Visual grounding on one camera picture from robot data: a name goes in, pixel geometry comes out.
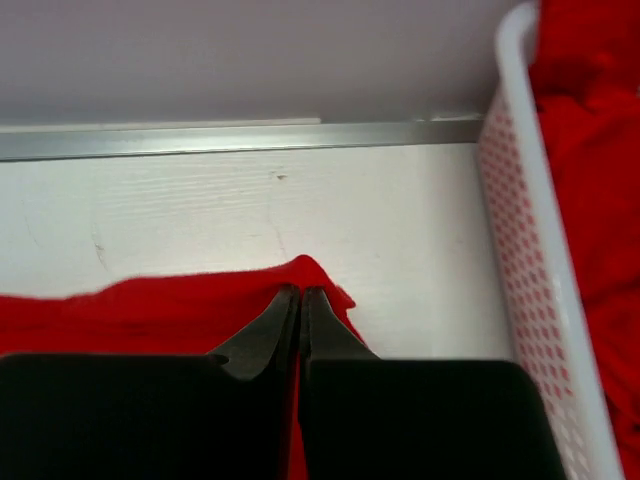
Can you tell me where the red shirts pile in basket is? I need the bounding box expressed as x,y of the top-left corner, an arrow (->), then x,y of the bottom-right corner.
530,0 -> 639,479

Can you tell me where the red t shirt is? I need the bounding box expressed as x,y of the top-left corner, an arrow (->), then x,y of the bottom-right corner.
1,255 -> 355,479

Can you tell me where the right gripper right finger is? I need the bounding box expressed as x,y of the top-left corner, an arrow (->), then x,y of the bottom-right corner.
299,288 -> 565,480

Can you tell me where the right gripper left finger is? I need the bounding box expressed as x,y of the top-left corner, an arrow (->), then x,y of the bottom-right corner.
1,286 -> 300,479

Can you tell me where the white plastic basket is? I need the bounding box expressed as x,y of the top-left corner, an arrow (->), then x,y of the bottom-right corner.
477,1 -> 624,479

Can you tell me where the aluminium table edge rail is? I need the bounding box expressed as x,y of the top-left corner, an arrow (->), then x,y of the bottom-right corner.
1,117 -> 483,162

